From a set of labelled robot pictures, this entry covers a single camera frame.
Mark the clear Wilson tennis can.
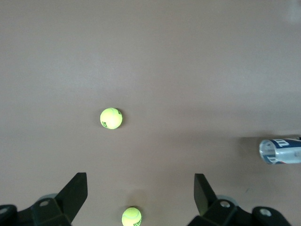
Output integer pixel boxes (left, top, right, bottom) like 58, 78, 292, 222
259, 137, 301, 165

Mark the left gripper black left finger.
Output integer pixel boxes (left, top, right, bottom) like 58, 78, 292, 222
0, 172, 88, 226

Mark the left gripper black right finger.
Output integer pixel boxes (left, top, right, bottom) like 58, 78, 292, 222
189, 173, 291, 226

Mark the yellow-green tennis ball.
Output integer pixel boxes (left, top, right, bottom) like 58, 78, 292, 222
121, 206, 143, 226
100, 107, 124, 130

